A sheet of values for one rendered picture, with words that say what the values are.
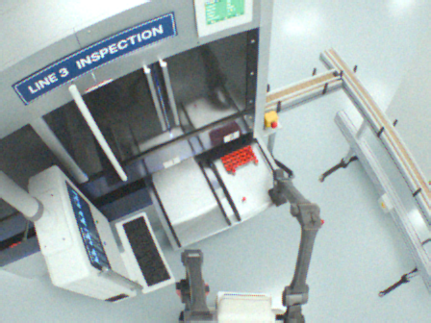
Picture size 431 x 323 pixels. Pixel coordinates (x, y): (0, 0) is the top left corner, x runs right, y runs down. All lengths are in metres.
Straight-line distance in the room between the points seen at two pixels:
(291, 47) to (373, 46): 1.03
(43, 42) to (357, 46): 3.51
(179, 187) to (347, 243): 1.51
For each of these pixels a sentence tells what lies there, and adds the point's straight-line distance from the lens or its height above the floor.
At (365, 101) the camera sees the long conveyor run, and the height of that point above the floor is 0.96.
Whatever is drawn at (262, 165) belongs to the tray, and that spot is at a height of 0.88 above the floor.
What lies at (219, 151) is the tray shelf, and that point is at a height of 0.88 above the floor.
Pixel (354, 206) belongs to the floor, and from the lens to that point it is 3.12.
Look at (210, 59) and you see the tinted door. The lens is 1.48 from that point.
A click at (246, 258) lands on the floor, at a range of 2.86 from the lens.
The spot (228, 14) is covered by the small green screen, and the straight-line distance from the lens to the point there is 1.32.
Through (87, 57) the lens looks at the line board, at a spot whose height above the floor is 1.98.
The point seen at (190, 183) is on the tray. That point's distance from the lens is 2.09.
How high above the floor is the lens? 2.80
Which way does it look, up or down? 64 degrees down
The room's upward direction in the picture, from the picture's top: 6 degrees counter-clockwise
